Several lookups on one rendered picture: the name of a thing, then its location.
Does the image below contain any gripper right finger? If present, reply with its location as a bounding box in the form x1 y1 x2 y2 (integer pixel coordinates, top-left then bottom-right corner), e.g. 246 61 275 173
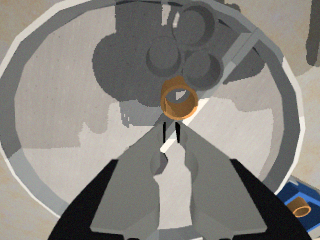
175 121 312 240

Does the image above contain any grey metal sleeve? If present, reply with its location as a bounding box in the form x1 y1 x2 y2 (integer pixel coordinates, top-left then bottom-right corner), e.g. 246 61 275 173
142 36 185 81
171 1 219 51
181 48 224 91

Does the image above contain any blue plastic crate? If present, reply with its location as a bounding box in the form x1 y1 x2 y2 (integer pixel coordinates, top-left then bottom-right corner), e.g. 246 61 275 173
276 176 320 232

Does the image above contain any bronze bushing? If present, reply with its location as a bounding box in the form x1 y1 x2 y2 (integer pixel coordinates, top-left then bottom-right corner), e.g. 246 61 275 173
286 196 311 217
160 75 198 120

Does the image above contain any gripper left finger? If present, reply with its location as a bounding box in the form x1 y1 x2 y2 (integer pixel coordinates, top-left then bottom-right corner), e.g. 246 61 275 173
47 121 166 240

